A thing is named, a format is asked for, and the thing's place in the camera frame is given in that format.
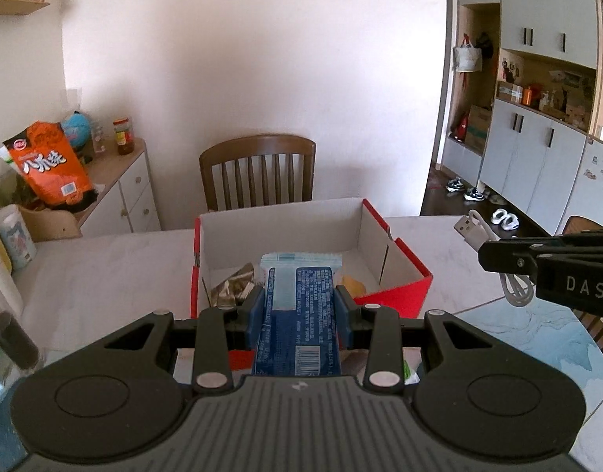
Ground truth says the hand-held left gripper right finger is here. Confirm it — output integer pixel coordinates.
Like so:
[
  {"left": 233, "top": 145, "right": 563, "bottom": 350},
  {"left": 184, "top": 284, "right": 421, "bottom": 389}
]
[{"left": 335, "top": 285, "right": 485, "bottom": 396}]

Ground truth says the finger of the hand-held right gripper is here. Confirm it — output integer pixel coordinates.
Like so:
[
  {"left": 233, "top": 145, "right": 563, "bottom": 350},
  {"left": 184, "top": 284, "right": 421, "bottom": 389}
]
[
  {"left": 478, "top": 242, "right": 603, "bottom": 287},
  {"left": 498, "top": 229, "right": 603, "bottom": 247}
]

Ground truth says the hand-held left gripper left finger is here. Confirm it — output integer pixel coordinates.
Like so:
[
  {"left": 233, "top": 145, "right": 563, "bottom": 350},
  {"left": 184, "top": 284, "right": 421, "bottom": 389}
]
[{"left": 105, "top": 285, "right": 267, "bottom": 395}]

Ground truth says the silver foil snack packet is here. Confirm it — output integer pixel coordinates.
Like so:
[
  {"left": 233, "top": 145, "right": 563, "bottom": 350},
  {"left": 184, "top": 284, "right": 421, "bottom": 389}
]
[{"left": 209, "top": 262, "right": 257, "bottom": 308}]

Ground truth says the white usb cable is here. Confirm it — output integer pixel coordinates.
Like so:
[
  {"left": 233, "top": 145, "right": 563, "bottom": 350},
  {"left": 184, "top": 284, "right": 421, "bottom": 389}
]
[{"left": 451, "top": 210, "right": 535, "bottom": 308}]

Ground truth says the blue printed packet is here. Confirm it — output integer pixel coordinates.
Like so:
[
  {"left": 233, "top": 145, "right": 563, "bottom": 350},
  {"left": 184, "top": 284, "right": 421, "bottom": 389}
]
[{"left": 251, "top": 252, "right": 344, "bottom": 378}]

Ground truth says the red cardboard box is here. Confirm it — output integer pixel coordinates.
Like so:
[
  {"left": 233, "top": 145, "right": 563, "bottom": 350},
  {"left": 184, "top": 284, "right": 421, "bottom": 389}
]
[{"left": 191, "top": 198, "right": 434, "bottom": 372}]

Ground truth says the white blue patterned desktop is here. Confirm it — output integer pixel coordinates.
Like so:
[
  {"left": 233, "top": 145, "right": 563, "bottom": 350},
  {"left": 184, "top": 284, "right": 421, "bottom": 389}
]
[{"left": 0, "top": 215, "right": 603, "bottom": 453}]

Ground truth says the red bag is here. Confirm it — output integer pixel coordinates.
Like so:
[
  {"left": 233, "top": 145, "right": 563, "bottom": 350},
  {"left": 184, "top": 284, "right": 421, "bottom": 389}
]
[{"left": 450, "top": 113, "right": 472, "bottom": 139}]

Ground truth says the white sideboard cabinet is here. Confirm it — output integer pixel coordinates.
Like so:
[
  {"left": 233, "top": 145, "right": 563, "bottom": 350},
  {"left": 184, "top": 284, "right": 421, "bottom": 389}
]
[{"left": 78, "top": 138, "right": 163, "bottom": 238}]

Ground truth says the hanging tote bag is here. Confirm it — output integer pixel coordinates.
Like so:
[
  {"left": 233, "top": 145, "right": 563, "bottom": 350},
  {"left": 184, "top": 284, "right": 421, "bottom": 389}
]
[{"left": 453, "top": 34, "right": 483, "bottom": 74}]

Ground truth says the glass jar with red lid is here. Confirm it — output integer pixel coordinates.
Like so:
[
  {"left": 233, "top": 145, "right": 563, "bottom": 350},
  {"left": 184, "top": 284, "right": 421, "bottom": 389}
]
[{"left": 113, "top": 117, "right": 135, "bottom": 156}]

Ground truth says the glass jar with dark contents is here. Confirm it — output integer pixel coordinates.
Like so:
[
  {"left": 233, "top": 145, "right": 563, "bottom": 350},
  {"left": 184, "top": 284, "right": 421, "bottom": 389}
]
[{"left": 0, "top": 243, "right": 41, "bottom": 372}]

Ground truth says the patterned paper roll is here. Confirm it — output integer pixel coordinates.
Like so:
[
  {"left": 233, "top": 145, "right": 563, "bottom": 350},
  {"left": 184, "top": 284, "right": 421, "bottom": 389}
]
[{"left": 0, "top": 205, "right": 38, "bottom": 272}]

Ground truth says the orange snack bag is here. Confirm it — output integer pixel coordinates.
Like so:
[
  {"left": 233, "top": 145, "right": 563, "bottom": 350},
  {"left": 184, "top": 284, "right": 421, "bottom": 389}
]
[{"left": 3, "top": 120, "right": 96, "bottom": 207}]

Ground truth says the small blue globe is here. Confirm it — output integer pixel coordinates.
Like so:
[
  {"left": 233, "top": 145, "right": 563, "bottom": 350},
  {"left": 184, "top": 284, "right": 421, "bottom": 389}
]
[{"left": 61, "top": 109, "right": 93, "bottom": 152}]

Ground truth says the white wall cabinet unit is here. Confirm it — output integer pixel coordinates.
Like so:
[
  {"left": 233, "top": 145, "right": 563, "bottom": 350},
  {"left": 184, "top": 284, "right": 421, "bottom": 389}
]
[{"left": 440, "top": 0, "right": 603, "bottom": 237}]

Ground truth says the wooden wall shelf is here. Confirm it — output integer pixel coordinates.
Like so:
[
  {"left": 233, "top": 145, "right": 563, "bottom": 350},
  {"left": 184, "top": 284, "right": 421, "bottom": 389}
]
[{"left": 0, "top": 0, "right": 51, "bottom": 15}]

